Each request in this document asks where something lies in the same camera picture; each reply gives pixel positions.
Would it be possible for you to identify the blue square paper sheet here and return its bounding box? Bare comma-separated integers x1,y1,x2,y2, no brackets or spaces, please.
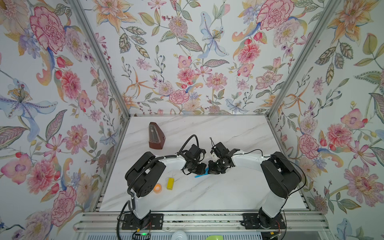
195,168,209,178

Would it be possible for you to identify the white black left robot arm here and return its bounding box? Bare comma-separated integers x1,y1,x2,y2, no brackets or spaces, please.
125,144,207,220

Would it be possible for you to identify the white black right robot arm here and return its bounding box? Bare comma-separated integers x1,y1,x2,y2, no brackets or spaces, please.
208,142,303,220

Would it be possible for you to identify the yellow cylinder block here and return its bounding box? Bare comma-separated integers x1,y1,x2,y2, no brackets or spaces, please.
167,178,175,191

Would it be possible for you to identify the brown wooden metronome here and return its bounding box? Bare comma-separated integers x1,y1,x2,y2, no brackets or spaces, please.
149,122,166,150

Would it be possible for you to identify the orange tape roll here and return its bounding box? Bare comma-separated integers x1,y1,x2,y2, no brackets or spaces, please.
153,184,163,194

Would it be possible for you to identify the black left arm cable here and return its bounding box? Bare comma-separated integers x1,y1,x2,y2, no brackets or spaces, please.
176,134,200,157

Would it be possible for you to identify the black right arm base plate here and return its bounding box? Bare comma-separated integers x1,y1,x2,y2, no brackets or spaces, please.
241,213,286,230

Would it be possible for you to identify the green object below rail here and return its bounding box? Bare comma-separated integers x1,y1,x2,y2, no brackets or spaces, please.
205,235,224,240

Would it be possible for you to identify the white round object below rail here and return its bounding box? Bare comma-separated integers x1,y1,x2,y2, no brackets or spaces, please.
171,231,188,240

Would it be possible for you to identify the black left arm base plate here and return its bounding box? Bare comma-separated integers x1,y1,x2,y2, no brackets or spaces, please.
121,213,164,231

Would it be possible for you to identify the aluminium frame corner post right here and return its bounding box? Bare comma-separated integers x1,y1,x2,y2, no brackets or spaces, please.
266,1,341,120

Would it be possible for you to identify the aluminium frame corner post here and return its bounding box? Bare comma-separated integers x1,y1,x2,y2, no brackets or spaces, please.
69,0,131,120
266,1,341,120

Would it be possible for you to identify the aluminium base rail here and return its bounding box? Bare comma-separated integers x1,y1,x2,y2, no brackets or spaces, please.
74,211,330,233

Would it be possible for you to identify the aluminium frame corner post left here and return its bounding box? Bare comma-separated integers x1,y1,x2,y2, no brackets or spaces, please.
69,0,131,120

